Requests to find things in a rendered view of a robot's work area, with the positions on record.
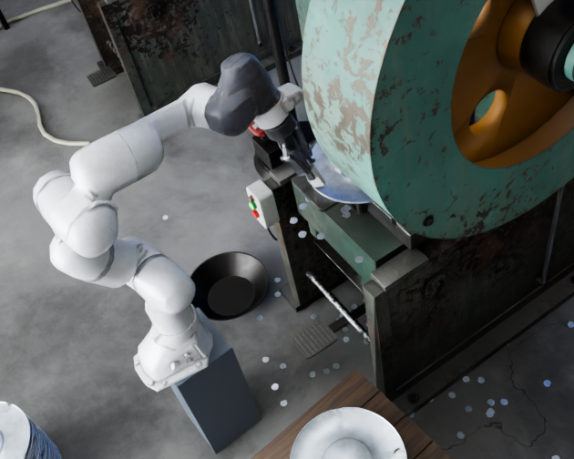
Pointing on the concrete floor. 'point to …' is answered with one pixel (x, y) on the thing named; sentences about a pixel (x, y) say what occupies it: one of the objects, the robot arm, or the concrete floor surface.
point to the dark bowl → (229, 285)
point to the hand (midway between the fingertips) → (313, 176)
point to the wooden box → (353, 388)
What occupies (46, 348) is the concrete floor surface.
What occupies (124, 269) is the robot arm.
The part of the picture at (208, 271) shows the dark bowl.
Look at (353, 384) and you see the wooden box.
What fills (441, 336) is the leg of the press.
